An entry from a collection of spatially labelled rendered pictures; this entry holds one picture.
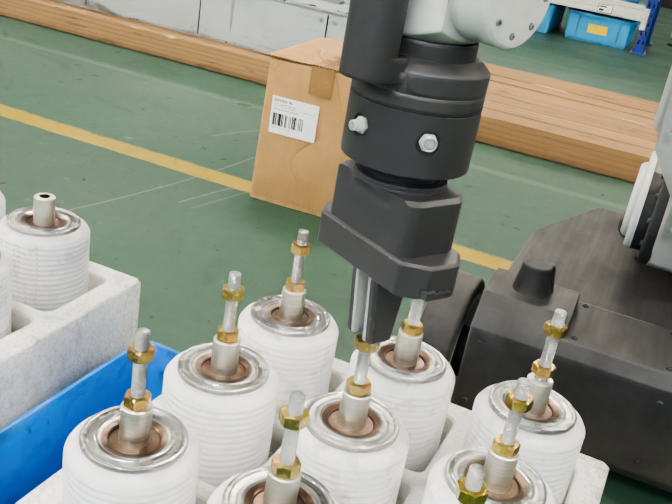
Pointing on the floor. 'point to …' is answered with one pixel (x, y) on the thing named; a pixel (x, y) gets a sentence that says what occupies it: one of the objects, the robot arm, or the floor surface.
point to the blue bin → (66, 421)
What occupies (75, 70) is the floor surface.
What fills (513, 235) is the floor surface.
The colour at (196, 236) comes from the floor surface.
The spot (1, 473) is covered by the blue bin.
